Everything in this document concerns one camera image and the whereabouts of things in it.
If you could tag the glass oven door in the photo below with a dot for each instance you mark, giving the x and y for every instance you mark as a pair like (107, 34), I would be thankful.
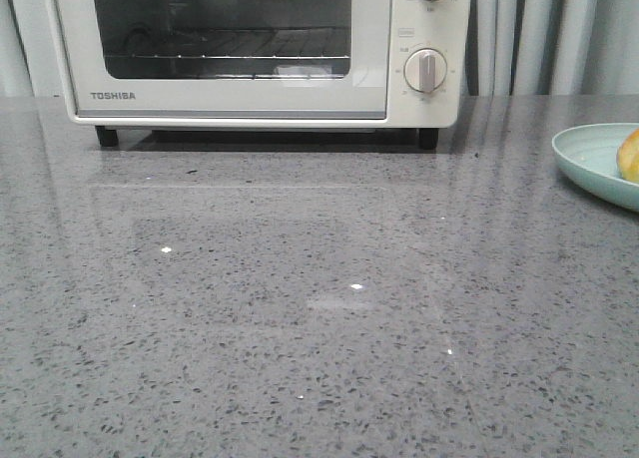
(89, 26)

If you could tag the golden croissant bread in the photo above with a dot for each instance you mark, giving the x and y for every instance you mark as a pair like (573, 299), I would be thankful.
(628, 158)

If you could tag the lower oven control knob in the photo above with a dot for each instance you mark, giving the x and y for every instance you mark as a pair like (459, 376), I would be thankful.
(425, 70)

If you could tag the white Toshiba toaster oven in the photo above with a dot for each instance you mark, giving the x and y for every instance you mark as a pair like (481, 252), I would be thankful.
(414, 24)

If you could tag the light green plate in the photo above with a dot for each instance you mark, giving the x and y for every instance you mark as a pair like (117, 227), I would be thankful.
(587, 156)

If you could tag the grey pleated curtain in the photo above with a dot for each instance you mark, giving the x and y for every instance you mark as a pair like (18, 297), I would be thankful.
(514, 47)

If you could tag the metal wire oven rack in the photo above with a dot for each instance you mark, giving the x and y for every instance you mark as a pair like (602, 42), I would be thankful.
(253, 54)

